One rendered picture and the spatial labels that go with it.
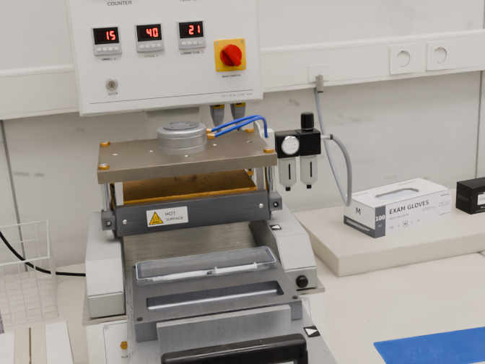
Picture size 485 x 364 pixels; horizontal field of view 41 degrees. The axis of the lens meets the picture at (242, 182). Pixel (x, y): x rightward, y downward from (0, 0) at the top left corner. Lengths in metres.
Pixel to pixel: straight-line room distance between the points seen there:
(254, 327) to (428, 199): 0.89
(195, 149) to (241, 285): 0.27
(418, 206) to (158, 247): 0.66
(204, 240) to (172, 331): 0.44
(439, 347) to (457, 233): 0.42
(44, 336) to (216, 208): 0.35
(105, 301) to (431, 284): 0.72
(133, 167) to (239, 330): 0.34
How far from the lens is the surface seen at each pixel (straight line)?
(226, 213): 0.99
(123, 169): 0.97
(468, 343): 1.21
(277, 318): 0.75
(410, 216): 1.54
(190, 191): 1.00
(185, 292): 0.83
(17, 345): 1.10
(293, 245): 0.96
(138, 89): 1.16
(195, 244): 1.14
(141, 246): 1.15
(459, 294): 1.37
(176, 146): 1.02
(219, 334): 0.74
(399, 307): 1.30
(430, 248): 1.49
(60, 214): 1.56
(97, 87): 1.16
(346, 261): 1.40
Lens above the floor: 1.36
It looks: 17 degrees down
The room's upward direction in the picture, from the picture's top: 3 degrees counter-clockwise
